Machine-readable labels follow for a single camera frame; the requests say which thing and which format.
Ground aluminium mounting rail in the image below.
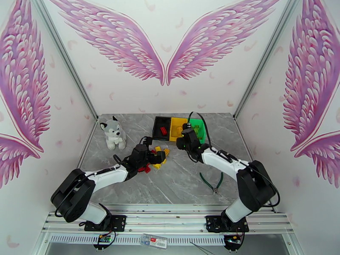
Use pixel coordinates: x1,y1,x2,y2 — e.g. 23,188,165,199
41,204,295,235

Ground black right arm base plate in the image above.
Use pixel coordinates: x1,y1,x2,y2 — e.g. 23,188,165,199
206,215,249,233

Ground white slotted cable duct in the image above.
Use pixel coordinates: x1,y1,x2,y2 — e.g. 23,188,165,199
50,235,227,246

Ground black plastic bin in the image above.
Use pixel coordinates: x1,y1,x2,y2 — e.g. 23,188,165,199
152,116,172,141

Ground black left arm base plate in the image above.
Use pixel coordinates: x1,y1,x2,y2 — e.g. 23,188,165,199
84,215,127,232

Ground white red label card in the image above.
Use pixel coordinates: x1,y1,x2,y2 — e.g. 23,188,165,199
140,233,168,249

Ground green plastic bin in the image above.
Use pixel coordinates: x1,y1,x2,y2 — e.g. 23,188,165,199
189,118,207,145

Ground yellow plastic bin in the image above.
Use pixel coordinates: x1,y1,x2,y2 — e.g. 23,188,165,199
169,117,188,143

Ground green handled pliers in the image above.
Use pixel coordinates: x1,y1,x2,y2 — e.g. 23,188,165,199
199,172,224,196

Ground grey white husky plush toy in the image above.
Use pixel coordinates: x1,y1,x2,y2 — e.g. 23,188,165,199
99,115,128,151

